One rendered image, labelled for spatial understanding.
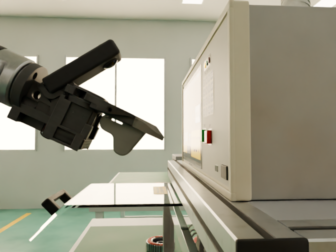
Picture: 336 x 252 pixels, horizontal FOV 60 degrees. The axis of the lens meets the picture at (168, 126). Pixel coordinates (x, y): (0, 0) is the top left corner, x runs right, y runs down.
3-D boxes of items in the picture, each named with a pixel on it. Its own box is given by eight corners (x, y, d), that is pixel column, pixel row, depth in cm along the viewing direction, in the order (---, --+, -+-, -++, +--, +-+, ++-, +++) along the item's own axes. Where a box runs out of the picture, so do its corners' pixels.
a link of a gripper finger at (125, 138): (149, 167, 43) (92, 141, 42) (166, 131, 43) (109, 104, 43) (149, 170, 40) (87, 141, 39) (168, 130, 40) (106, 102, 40)
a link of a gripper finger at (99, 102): (132, 128, 43) (78, 103, 43) (137, 117, 43) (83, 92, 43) (129, 127, 38) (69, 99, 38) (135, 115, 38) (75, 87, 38)
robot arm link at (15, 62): (22, 57, 46) (-6, 39, 38) (48, 69, 46) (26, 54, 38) (0, 99, 46) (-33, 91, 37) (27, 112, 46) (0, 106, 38)
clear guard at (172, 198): (28, 241, 49) (29, 205, 49) (68, 207, 73) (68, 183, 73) (219, 237, 51) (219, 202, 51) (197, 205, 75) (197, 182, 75)
